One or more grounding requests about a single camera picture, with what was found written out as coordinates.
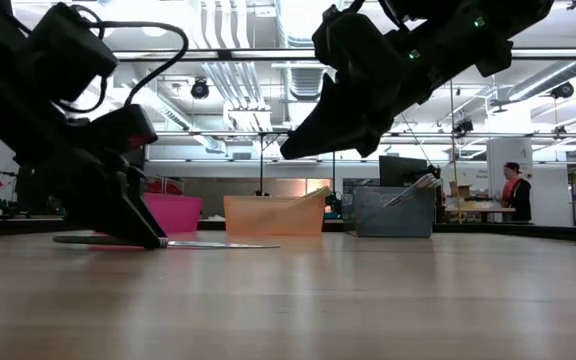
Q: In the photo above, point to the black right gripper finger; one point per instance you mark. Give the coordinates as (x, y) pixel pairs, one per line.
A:
(338, 130)

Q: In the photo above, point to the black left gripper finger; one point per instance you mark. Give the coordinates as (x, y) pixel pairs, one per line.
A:
(150, 212)
(118, 215)

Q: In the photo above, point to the red plastic bin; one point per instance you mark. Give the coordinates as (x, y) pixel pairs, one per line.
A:
(178, 215)

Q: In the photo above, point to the black monitor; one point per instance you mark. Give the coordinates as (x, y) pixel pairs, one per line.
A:
(398, 170)

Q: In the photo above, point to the black ceiling spotlight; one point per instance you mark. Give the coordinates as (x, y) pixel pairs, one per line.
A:
(563, 90)
(464, 127)
(200, 89)

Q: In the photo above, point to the grey plastic bin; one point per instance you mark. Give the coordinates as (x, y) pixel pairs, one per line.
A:
(393, 222)

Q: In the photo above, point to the orange plastic bin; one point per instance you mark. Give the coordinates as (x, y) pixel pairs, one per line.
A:
(268, 217)

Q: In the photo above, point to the cardboard box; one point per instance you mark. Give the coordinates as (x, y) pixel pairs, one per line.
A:
(460, 191)

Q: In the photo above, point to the black horizontal beam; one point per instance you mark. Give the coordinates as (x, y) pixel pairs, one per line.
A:
(218, 55)

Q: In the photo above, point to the white pillar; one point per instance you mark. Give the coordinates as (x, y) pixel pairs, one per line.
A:
(493, 200)

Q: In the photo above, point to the person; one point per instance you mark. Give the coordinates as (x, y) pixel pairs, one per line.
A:
(518, 200)

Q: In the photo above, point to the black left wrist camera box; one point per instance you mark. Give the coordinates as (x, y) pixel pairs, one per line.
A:
(123, 127)

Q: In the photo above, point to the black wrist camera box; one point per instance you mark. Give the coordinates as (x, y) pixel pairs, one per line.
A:
(123, 127)
(348, 45)

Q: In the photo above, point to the silver round ceiling duct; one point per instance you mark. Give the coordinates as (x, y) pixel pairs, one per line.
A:
(548, 77)
(300, 80)

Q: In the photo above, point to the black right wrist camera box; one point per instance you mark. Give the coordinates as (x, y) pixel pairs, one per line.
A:
(348, 45)

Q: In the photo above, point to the white ceiling duct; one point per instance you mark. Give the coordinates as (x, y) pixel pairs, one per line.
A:
(178, 115)

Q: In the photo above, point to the black background frame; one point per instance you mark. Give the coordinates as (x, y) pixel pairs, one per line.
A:
(518, 134)

